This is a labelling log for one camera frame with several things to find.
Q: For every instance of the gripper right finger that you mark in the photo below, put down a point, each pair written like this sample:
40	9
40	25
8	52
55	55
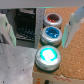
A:
71	26

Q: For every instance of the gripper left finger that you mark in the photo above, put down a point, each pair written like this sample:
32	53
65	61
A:
6	27

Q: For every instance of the red button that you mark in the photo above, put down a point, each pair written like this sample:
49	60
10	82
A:
52	19

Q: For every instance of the blue button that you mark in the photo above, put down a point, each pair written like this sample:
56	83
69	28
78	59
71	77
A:
51	34

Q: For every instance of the green button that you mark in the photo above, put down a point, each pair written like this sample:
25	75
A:
47	56

